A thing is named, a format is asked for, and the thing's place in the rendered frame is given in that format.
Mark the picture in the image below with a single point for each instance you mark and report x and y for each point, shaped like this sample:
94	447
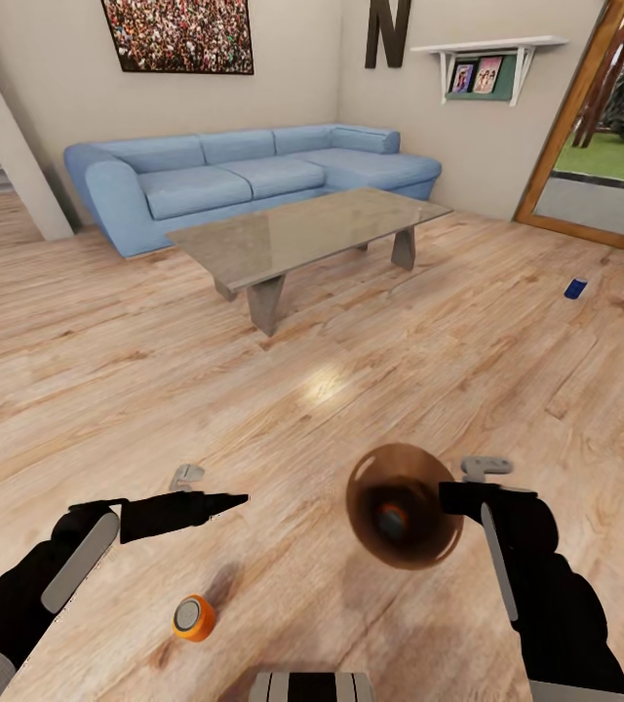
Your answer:
181	36
462	76
487	73

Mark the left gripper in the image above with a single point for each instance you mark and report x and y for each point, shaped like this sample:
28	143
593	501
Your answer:
180	509

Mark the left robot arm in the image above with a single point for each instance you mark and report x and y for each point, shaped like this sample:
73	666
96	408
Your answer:
39	586

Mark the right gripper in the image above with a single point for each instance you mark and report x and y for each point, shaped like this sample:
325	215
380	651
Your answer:
456	498

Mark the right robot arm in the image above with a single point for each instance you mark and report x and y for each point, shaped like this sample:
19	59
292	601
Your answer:
559	615

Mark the trash can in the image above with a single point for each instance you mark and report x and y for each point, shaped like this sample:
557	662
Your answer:
411	475

